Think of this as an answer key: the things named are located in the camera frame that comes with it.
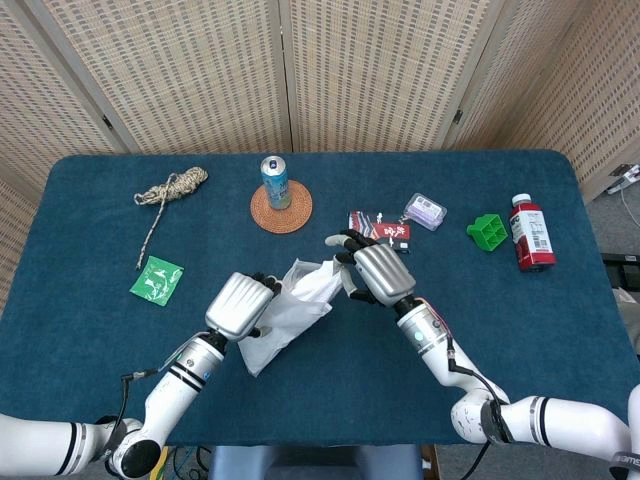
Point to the clear purple plastic case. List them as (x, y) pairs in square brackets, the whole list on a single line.
[(425, 212)]

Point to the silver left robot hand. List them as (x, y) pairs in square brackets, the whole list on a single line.
[(235, 307)]

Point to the green plastic grid block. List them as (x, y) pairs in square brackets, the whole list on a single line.
[(487, 232)]

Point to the black equipment box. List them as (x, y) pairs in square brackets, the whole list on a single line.
[(622, 270)]

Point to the blue robot base seat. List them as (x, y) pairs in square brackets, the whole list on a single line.
[(310, 462)]

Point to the round woven coaster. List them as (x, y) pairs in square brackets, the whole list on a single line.
[(280, 220)]

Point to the green sachet packet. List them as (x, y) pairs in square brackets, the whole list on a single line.
[(156, 280)]

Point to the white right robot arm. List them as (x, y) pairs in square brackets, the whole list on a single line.
[(550, 420)]

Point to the red juice bottle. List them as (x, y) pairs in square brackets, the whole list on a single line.
[(534, 235)]

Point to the translucent plastic zip bag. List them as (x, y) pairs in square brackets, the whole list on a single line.
[(280, 330)]

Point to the woven folding screen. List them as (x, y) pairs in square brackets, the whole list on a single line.
[(200, 75)]

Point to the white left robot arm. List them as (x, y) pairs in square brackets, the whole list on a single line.
[(170, 400)]

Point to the white power strip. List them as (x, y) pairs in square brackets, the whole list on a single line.
[(627, 175)]

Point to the black and red card box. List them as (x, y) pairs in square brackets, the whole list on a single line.
[(390, 227)]

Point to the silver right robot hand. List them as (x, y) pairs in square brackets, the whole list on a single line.
[(382, 272)]

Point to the blue drink can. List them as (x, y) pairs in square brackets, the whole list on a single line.
[(277, 187)]

